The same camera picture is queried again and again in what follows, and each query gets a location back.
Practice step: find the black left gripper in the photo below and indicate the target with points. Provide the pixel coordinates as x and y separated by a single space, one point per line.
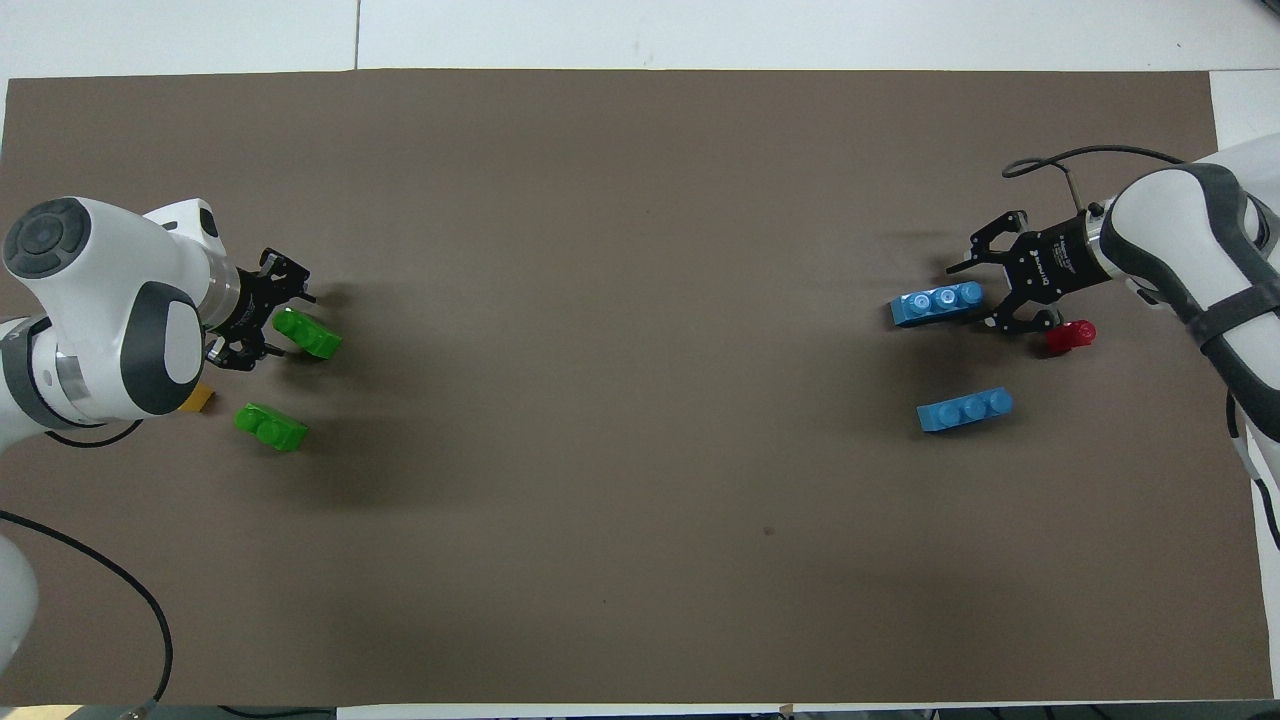
252 308

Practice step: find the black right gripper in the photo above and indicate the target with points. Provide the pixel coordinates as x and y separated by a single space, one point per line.
1055 258

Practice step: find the green two-stud toy brick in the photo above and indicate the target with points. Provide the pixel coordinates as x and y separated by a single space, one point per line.
312 338
272 428

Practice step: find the blue three-stud toy brick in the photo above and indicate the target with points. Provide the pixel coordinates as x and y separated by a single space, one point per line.
965 411
930 306

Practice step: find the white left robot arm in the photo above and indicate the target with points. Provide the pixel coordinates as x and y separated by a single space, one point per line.
110 280

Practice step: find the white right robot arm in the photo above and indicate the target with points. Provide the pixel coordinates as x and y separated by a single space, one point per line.
1170 220

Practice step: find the red one-stud toy brick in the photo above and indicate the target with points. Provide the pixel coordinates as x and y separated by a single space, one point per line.
1074 338

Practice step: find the yellow two-stud toy brick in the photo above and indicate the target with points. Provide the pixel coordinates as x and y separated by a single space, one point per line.
203 399

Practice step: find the brown paper table mat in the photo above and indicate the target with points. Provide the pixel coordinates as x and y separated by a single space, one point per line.
640 200

